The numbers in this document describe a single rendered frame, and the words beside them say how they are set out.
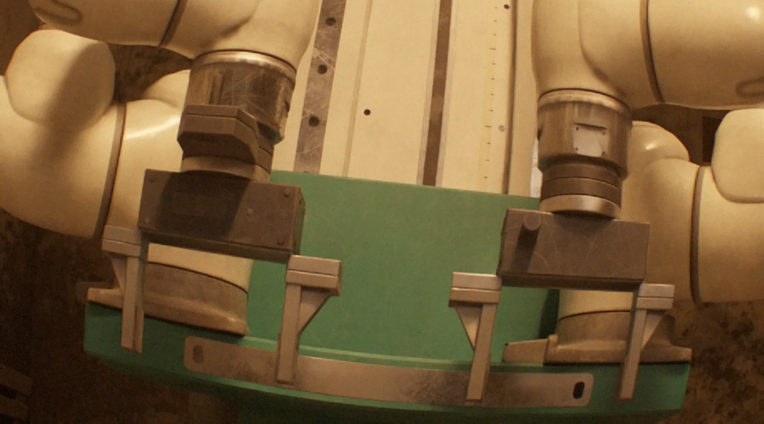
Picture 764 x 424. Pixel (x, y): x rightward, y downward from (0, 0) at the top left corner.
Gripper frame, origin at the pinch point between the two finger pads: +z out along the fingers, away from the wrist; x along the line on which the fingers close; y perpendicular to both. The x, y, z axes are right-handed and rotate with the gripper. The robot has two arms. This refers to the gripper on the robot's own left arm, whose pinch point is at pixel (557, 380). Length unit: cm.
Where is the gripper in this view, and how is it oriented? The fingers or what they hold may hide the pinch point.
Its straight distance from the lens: 95.3
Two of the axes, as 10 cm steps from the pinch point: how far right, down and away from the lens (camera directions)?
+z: -1.2, 9.5, -2.7
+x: 9.9, 1.1, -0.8
